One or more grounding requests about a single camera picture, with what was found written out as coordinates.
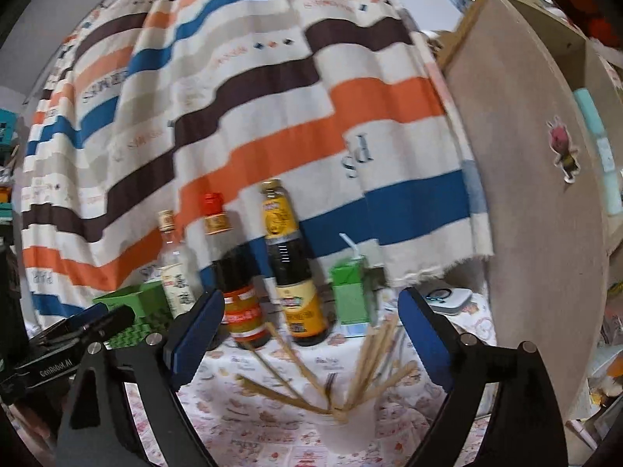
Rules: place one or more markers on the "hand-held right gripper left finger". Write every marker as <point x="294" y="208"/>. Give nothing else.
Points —
<point x="194" y="335"/>

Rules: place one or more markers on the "clear cooking wine bottle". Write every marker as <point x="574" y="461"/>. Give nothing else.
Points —
<point x="177" y="272"/>

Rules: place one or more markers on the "pink printed tablecloth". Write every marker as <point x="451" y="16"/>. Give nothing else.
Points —
<point x="272" y="447"/>

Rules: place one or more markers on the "single wooden chopstick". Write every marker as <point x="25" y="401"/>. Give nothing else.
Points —
<point x="332" y="386"/>

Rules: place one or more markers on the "small white device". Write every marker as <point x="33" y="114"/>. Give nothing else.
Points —
<point x="445" y="299"/>

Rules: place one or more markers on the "green drink carton with straw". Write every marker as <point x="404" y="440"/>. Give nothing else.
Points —
<point x="353" y="296"/>

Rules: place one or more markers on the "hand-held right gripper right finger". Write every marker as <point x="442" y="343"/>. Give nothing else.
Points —
<point x="428" y="340"/>

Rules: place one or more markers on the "wooden cabinet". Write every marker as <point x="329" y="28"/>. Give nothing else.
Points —
<point x="525" y="204"/>

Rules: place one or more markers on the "green checkered box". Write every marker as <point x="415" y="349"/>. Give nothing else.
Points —
<point x="146" y="301"/>

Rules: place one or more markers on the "bear print white cloth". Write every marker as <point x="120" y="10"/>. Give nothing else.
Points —
<point x="228" y="365"/>

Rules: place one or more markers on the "yellow label dark sauce bottle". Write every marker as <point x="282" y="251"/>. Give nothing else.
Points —
<point x="292" y="262"/>

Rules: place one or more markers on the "translucent plastic cup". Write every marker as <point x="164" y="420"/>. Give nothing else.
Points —
<point x="348" y="433"/>

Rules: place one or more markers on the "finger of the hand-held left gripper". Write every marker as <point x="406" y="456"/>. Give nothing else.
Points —
<point x="114" y="321"/>
<point x="90" y="314"/>

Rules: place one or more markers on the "striped cloth backdrop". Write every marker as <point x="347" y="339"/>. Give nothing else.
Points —
<point x="292" y="107"/>

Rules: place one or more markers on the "cartoon sticker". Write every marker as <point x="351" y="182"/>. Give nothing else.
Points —
<point x="562" y="148"/>

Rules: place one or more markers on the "red cap sauce bottle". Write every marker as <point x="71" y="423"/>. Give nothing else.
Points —
<point x="238" y="272"/>

